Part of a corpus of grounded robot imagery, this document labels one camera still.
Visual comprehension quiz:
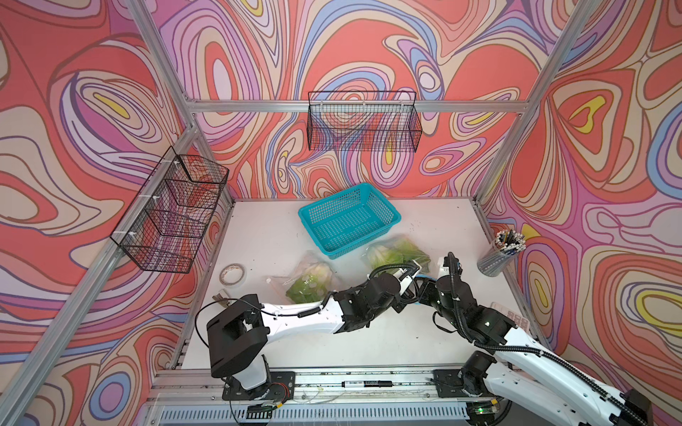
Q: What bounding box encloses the small brown clip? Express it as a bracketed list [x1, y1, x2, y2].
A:
[212, 289, 231, 308]

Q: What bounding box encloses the white tape roll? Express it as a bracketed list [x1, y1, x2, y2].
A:
[218, 264, 246, 287]

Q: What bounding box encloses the clear cup of pencils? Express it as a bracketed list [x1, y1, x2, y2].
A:
[477, 230, 526, 277]

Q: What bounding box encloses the back black wire basket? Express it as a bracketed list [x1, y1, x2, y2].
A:
[307, 89, 423, 153]

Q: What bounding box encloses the chinese cabbage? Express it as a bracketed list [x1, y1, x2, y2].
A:
[366, 244, 402, 270]
[394, 238, 431, 273]

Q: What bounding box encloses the left black wire basket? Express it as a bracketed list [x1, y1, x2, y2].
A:
[109, 147, 229, 273]

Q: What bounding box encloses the teal plastic basket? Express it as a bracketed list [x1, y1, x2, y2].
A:
[298, 183, 401, 260]

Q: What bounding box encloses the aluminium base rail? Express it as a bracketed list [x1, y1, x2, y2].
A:
[135, 364, 592, 426]

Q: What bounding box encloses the pink card sheet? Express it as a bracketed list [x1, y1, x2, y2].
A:
[490, 302, 531, 334]

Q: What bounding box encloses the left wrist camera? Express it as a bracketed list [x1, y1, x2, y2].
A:
[393, 262, 421, 296]

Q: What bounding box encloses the black wire basket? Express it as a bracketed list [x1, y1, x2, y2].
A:
[109, 147, 229, 273]
[307, 89, 423, 153]

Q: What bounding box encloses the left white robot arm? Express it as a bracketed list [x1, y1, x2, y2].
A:
[204, 263, 420, 392]

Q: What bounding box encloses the zip bag with blue slider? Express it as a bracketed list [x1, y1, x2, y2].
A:
[362, 235, 432, 277]

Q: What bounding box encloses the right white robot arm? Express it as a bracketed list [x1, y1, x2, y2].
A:
[417, 276, 654, 425]

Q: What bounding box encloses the zip bag with pink slider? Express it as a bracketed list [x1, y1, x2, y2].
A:
[266, 251, 341, 304]

